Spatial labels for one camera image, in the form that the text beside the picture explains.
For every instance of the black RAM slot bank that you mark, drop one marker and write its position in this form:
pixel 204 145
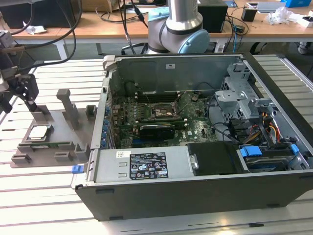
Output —
pixel 182 124
pixel 159 97

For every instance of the crumpled white paper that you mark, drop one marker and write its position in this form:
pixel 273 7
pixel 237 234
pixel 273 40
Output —
pixel 34 29

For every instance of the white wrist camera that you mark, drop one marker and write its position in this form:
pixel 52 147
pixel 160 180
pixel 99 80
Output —
pixel 5 39

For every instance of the hard disk in blue carrier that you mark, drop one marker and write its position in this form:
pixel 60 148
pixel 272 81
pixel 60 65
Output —
pixel 250 151

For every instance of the grey plastic parts rack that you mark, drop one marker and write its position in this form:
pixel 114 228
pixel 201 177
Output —
pixel 61 122

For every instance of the silver power supply with label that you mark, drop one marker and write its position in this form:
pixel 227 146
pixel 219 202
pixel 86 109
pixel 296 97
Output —
pixel 110 166

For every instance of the wooden desk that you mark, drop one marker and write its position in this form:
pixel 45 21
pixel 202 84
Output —
pixel 269 30

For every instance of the round coin battery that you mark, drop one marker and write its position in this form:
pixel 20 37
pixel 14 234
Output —
pixel 194 98

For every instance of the clear plastic bag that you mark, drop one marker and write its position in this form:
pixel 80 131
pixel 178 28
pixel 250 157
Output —
pixel 278 16

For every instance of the blue box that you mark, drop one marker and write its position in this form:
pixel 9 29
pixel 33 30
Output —
pixel 292 3

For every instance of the grey tablet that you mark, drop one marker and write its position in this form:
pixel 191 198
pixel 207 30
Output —
pixel 271 7

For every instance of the silver CPU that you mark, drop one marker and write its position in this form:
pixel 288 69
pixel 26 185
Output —
pixel 39 133

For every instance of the large black box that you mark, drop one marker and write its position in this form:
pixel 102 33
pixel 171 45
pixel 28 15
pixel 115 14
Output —
pixel 53 14

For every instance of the blue card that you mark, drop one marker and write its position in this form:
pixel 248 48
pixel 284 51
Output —
pixel 231 3

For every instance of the black open PC case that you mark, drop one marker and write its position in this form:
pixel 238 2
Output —
pixel 171 203

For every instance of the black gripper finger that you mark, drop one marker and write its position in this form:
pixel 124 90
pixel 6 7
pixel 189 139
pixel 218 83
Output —
pixel 28 88
pixel 5 104

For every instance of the small white device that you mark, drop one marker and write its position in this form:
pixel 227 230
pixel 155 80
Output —
pixel 220 47

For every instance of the black plastic shroud box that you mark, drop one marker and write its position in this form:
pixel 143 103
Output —
pixel 215 159

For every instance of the blue case latch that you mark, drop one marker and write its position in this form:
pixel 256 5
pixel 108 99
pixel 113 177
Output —
pixel 77 169

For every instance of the black graphics card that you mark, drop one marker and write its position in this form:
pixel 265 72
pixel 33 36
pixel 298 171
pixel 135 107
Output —
pixel 156 133

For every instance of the green motherboard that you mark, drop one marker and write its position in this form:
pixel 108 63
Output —
pixel 195 132

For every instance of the CPU socket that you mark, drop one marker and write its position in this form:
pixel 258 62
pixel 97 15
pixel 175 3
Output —
pixel 162 110

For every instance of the white cardboard box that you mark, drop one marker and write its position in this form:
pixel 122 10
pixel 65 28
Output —
pixel 297 19

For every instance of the black office chair base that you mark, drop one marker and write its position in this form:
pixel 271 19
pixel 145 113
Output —
pixel 133 46

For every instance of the green RAM stick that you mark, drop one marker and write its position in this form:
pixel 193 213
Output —
pixel 52 146

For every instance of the silver metal drive cage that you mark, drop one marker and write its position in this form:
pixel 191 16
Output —
pixel 234 102

